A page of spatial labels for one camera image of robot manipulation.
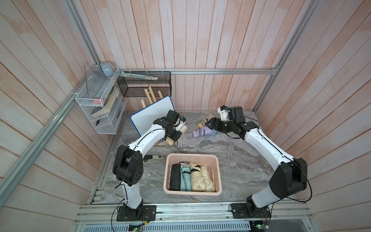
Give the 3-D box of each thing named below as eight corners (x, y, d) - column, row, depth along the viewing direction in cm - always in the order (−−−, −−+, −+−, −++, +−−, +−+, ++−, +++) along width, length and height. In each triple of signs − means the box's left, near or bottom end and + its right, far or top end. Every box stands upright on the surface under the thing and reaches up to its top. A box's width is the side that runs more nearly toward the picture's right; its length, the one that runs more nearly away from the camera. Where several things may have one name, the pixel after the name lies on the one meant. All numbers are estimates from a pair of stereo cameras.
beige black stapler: (144, 160, 95) (143, 157, 91) (145, 157, 96) (143, 154, 93) (164, 160, 95) (163, 157, 91) (164, 157, 96) (164, 154, 93)
